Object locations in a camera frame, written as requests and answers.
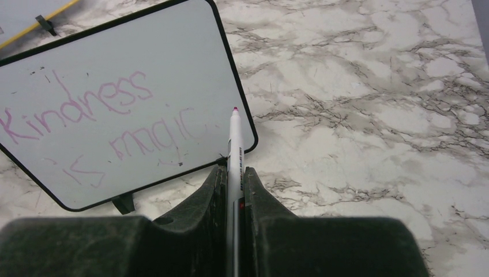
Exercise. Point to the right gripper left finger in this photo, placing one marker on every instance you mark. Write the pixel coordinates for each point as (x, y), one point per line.
(186, 241)

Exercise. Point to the magenta capped whiteboard marker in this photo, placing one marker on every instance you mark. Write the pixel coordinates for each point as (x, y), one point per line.
(236, 222)

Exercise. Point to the wood-framed whiteboard with writing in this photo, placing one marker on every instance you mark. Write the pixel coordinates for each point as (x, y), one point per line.
(20, 17)

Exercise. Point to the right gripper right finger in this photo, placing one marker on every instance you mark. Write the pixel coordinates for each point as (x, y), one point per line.
(279, 243)

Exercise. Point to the black-framed whiteboard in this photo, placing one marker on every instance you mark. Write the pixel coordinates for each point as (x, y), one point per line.
(125, 105)

